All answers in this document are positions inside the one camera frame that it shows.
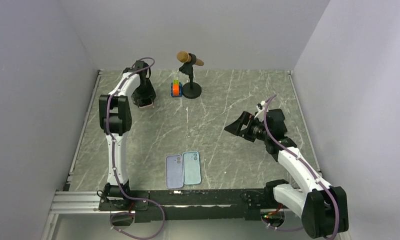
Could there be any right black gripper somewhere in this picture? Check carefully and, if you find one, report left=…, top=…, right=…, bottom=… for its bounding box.
left=225, top=111, right=271, bottom=143

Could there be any light blue phone case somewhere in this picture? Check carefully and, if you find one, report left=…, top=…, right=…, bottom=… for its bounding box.
left=182, top=151, right=202, bottom=185

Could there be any lilac phone case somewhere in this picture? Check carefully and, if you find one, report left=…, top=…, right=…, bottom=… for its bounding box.
left=165, top=154, right=184, bottom=189

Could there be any phone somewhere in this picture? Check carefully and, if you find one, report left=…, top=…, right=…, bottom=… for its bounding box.
left=138, top=102, right=154, bottom=109

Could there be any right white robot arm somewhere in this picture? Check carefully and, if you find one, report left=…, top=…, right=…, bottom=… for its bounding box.
left=224, top=109, right=349, bottom=239

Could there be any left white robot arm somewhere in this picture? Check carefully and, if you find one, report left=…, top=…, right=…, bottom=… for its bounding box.
left=97, top=57, right=156, bottom=211

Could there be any colourful toy block stack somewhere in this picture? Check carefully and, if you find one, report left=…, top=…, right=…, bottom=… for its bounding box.
left=171, top=79, right=182, bottom=98

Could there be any black microphone stand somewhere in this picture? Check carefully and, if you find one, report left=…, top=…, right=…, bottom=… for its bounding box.
left=179, top=63, right=202, bottom=99

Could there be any wooden toy microphone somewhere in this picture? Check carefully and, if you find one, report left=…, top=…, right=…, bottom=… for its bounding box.
left=176, top=51, right=204, bottom=67

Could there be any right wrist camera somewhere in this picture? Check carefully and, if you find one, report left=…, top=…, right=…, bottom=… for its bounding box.
left=254, top=101, right=267, bottom=119

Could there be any black base frame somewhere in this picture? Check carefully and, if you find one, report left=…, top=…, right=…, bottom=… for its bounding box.
left=97, top=188, right=287, bottom=223

